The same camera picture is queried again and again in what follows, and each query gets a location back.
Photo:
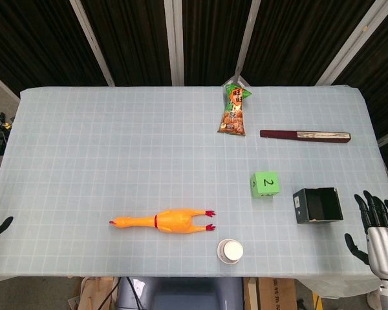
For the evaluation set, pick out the brown cardboard box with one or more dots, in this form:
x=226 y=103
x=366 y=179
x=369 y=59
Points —
x=276 y=295

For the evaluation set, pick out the yellow rubber chicken toy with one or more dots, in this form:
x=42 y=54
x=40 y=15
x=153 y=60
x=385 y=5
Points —
x=174 y=221

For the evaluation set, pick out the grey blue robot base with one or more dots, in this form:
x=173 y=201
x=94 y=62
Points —
x=187 y=294

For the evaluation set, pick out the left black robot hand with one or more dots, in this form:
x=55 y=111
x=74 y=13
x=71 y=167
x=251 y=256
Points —
x=1 y=226

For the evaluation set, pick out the dark red folded fan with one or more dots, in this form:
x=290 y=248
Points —
x=278 y=134

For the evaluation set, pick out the pale wooden slat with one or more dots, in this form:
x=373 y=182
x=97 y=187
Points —
x=250 y=295

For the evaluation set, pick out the light blue grid tablecloth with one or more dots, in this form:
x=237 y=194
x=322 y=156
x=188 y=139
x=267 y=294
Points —
x=116 y=145

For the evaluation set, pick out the light wooden board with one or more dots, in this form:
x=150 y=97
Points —
x=97 y=295

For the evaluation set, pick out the white paper cup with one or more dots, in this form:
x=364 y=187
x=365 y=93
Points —
x=231 y=250

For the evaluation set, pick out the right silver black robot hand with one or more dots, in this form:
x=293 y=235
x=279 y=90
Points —
x=384 y=248

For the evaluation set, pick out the green numbered paper cube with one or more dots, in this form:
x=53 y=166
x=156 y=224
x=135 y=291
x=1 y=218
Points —
x=265 y=187

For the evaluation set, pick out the black open cardboard box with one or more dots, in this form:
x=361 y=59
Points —
x=320 y=206

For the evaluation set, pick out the green orange snack bag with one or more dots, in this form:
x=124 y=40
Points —
x=232 y=119

